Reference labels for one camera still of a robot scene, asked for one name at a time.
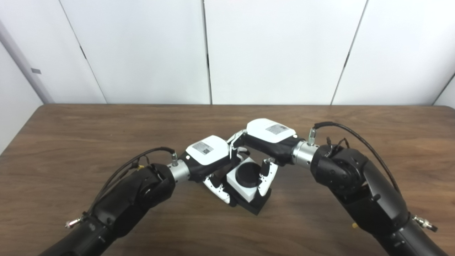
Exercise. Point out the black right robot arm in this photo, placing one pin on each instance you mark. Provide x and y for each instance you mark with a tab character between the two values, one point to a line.
369	192

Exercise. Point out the white square piece with hole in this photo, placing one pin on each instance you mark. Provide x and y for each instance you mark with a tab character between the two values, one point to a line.
241	190

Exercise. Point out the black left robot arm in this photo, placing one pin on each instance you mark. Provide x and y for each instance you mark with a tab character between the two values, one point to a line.
124	199

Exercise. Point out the black and white right hand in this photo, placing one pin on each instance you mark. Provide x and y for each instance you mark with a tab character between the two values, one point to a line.
270	137

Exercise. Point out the black peg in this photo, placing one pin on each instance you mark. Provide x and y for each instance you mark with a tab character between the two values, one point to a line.
248	175

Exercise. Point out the small grey wall tag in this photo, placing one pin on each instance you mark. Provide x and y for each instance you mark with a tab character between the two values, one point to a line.
36	70

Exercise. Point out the black and white left hand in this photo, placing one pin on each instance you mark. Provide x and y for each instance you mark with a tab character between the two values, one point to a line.
208	153

